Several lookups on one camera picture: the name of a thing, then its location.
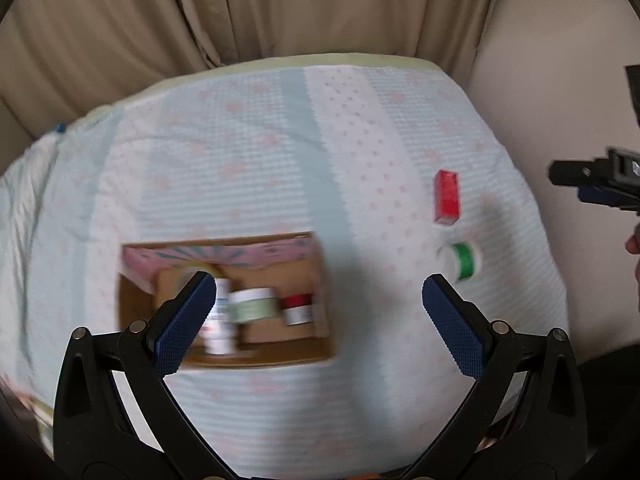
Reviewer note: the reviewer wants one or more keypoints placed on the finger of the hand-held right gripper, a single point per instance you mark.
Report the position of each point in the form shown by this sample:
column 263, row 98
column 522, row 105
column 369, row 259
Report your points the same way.
column 597, row 196
column 575, row 173

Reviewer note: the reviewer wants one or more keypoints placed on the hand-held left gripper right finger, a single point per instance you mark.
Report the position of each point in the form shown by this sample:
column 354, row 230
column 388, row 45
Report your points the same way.
column 452, row 325

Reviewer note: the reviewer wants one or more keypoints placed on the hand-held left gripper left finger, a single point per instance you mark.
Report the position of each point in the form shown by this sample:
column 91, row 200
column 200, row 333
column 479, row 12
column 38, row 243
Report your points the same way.
column 185, row 325

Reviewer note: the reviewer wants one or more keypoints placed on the white tube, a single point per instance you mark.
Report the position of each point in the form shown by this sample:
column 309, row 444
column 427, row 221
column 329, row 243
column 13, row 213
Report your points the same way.
column 221, row 320

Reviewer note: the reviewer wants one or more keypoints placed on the yellow clear tape roll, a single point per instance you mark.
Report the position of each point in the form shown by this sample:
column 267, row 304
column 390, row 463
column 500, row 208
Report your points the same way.
column 186, row 272

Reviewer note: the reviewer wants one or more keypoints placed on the green jar with white lid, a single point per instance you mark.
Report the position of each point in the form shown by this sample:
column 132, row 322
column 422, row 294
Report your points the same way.
column 252, row 307

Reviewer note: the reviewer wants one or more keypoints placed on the cardboard box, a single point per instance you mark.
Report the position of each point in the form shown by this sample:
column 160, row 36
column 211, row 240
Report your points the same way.
column 285, row 345

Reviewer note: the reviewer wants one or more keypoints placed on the red and white jar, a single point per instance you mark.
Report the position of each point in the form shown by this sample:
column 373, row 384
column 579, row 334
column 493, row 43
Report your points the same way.
column 297, row 310

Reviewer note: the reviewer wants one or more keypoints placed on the person's right hand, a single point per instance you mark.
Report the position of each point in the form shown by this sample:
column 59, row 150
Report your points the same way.
column 635, row 260

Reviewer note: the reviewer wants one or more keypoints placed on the green tape roll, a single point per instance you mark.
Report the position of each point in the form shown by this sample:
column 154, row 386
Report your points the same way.
column 464, row 260

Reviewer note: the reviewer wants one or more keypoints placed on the red carton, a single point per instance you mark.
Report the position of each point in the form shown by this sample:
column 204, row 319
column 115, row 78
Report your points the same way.
column 446, row 197

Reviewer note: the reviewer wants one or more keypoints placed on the yellow object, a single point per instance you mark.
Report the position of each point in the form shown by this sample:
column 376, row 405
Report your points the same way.
column 42, row 415

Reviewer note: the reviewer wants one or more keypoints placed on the light blue patterned bed sheet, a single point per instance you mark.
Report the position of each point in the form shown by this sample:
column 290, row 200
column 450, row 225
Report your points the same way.
column 300, row 160

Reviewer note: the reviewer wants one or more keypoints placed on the light blue blanket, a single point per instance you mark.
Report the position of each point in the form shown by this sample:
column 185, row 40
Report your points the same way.
column 22, row 200

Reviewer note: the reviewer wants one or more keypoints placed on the blue patterned cloth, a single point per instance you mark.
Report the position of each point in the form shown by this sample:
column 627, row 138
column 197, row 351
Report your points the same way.
column 60, row 128

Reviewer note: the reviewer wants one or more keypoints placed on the light green mattress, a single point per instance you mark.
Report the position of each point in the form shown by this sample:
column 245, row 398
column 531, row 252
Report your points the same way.
column 350, row 59

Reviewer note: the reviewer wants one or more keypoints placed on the beige curtain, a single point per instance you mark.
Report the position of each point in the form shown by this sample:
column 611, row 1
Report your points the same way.
column 350, row 5
column 100, row 35

